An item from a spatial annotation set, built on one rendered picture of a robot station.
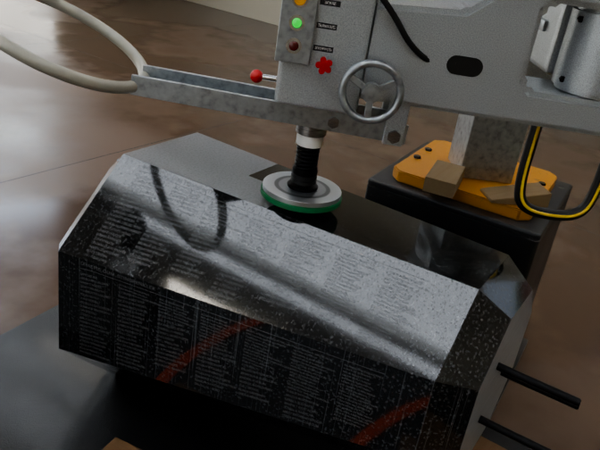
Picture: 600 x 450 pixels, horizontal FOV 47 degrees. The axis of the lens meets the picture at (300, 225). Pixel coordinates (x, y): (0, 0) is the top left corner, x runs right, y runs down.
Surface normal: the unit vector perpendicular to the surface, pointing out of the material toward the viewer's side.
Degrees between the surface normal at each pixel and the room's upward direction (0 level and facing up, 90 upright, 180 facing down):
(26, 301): 0
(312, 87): 90
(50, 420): 0
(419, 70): 90
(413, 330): 45
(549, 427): 0
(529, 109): 90
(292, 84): 90
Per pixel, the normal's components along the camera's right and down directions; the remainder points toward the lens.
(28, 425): 0.15, -0.89
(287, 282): -0.25, -0.41
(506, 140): 0.01, 0.44
